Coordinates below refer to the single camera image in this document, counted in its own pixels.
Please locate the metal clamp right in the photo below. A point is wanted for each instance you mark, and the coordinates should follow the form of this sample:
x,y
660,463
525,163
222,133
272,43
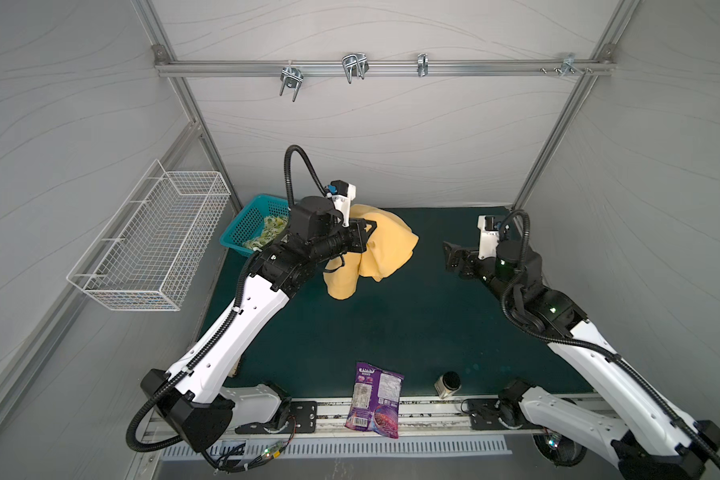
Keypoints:
x,y
422,65

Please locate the white wire basket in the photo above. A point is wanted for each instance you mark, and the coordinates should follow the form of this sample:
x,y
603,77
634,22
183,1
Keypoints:
x,y
146,256

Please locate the metal corner bracket bolts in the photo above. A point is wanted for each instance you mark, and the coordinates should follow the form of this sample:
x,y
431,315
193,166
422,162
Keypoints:
x,y
568,67

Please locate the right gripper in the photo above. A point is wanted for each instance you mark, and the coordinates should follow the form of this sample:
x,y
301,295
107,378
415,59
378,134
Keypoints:
x,y
464,261

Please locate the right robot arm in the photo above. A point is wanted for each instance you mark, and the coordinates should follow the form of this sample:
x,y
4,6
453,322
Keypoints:
x,y
646,437

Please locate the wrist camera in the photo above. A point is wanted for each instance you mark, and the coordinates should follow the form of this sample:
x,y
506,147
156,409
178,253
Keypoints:
x,y
342,194
489,237

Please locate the metal u-bolt clamp middle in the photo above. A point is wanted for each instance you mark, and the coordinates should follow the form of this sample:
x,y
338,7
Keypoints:
x,y
355,65

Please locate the metal u-bolt clamp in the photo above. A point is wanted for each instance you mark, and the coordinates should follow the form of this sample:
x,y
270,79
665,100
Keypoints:
x,y
355,65
291,79

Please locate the yellow skirt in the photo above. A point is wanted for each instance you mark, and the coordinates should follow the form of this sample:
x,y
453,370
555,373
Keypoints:
x,y
389,247

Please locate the green table mat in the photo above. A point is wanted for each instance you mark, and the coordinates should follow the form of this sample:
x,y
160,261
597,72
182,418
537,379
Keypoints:
x,y
421,322

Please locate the metal u-bolt clamp left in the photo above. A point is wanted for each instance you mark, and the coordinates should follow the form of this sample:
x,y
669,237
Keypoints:
x,y
291,79

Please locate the small black-lidded jar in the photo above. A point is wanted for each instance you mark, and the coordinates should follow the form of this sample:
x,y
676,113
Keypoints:
x,y
447,384

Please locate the purple snack bag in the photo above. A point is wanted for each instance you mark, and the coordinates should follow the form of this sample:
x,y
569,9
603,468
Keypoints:
x,y
375,401

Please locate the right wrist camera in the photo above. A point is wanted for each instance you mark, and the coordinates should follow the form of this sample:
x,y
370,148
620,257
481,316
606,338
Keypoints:
x,y
489,237

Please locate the aluminium cross bar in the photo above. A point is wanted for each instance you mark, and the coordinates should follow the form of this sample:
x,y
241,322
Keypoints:
x,y
377,68

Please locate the teal plastic basket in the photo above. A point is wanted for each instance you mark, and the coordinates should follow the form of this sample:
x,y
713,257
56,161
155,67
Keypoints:
x,y
249,222

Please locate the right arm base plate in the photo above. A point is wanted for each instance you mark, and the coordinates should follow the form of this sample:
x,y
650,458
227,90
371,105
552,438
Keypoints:
x,y
486,414

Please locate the green floral skirt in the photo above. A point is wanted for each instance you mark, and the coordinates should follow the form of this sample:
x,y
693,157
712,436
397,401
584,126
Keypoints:
x,y
272,227

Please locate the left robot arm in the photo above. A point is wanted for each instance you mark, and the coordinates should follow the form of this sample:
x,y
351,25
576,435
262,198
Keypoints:
x,y
188,402

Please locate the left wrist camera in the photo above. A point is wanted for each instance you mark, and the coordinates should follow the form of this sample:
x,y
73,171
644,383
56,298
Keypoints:
x,y
342,194

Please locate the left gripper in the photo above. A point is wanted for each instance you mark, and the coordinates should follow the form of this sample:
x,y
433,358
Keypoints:
x,y
359,235

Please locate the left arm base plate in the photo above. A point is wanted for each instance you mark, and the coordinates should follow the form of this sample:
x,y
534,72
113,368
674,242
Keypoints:
x,y
299,417

